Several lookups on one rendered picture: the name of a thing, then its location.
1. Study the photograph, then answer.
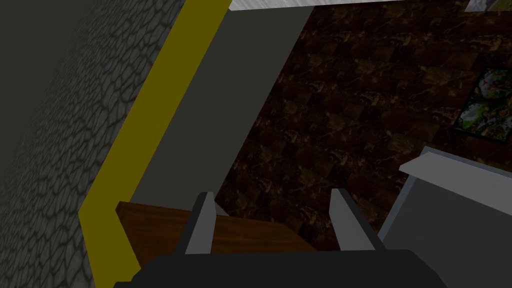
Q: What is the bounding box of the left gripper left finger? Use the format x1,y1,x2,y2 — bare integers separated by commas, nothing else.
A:
184,191,217,256

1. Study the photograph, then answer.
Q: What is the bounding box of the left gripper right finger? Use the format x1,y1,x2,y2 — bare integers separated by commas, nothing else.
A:
329,187,387,252

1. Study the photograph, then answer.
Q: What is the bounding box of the grey cabinet with pale top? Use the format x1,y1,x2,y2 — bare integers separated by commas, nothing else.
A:
377,145,512,288

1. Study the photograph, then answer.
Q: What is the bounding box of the colourful framed wall picture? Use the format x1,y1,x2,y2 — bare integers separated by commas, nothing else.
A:
453,67,512,143

